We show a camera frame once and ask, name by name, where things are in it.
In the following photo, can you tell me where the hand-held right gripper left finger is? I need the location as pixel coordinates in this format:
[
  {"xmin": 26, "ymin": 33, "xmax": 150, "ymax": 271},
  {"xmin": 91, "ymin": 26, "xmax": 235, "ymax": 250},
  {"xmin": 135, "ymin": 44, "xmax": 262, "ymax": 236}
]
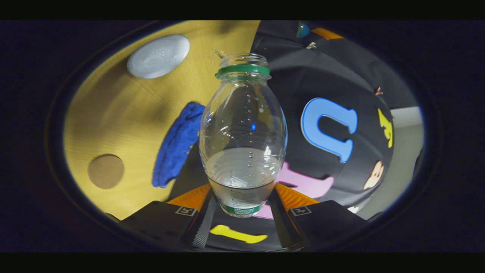
[{"xmin": 120, "ymin": 184, "xmax": 219, "ymax": 251}]

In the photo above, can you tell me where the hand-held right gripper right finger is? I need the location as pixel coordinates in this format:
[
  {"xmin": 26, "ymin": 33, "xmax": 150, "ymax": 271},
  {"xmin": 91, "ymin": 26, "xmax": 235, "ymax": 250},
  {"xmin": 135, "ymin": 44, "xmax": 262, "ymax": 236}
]
[{"xmin": 270, "ymin": 183, "xmax": 367, "ymax": 251}]

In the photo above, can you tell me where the clear plastic water bottle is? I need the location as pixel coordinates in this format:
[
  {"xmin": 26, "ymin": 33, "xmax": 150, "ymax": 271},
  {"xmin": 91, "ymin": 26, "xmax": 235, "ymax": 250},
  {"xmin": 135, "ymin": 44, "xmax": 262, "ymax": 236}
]
[{"xmin": 199, "ymin": 53, "xmax": 288, "ymax": 218}]

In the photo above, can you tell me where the round brown coaster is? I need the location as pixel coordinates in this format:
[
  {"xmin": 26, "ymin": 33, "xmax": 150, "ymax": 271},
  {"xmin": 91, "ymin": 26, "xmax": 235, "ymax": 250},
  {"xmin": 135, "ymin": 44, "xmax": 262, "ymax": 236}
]
[{"xmin": 88, "ymin": 154, "xmax": 125, "ymax": 189}]

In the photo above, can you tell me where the black backdrop cloth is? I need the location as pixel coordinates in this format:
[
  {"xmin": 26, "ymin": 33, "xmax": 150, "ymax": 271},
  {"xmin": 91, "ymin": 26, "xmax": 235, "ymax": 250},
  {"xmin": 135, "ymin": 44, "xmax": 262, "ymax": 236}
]
[{"xmin": 167, "ymin": 21, "xmax": 421, "ymax": 251}]

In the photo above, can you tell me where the white teacup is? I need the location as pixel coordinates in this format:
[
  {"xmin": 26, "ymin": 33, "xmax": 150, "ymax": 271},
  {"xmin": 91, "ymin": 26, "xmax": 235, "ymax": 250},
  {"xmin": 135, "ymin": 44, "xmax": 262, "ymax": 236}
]
[{"xmin": 127, "ymin": 35, "xmax": 191, "ymax": 79}]

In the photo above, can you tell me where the blue towel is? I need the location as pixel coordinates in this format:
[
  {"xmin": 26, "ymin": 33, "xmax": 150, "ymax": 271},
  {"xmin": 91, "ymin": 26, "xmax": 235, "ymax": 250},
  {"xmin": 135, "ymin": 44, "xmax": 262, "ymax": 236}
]
[{"xmin": 152, "ymin": 102, "xmax": 206, "ymax": 188}]

